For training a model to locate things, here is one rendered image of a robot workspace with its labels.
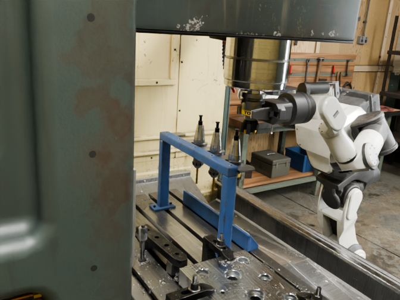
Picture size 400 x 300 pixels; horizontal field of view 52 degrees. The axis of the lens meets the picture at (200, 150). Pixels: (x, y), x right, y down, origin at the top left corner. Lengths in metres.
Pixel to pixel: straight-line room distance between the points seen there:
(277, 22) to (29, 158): 0.59
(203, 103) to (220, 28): 1.39
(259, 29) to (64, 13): 0.50
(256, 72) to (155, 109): 1.15
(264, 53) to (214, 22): 0.20
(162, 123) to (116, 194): 1.58
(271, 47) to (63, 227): 0.64
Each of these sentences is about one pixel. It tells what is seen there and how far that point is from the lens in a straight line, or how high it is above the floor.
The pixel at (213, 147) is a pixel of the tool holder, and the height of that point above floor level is 1.24.
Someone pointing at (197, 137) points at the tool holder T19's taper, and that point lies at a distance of 1.52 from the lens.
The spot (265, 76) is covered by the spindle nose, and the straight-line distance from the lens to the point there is 0.99.
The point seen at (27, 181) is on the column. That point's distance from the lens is 0.54.
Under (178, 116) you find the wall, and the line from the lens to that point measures 2.14.
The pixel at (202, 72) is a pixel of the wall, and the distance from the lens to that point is 2.17.
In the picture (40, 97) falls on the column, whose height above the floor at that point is 1.55.
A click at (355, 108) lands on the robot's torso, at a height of 1.37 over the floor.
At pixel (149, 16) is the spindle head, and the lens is 0.76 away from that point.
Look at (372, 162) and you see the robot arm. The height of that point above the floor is 1.27.
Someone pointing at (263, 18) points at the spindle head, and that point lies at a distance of 0.90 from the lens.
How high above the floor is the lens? 1.64
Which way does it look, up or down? 17 degrees down
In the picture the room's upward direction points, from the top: 4 degrees clockwise
